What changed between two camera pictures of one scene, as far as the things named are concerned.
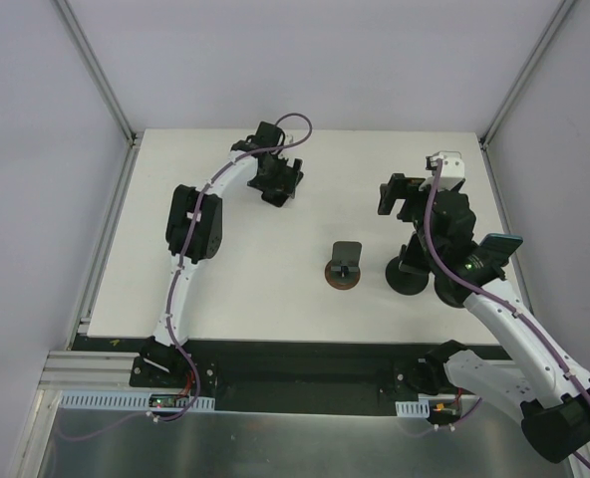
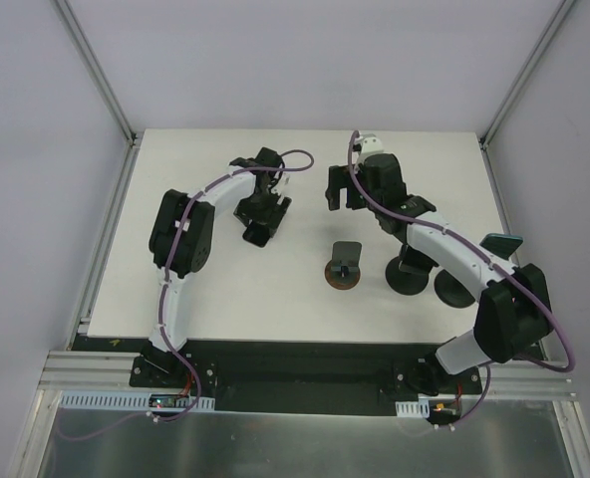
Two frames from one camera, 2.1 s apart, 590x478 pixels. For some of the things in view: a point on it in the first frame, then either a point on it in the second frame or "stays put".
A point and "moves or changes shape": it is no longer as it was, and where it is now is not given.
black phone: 415,254 stays put
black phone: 277,187 moves or changes shape
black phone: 495,249 stays put
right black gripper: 401,197 -> 345,186
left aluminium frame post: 98,71 stays put
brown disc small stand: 343,270 stays put
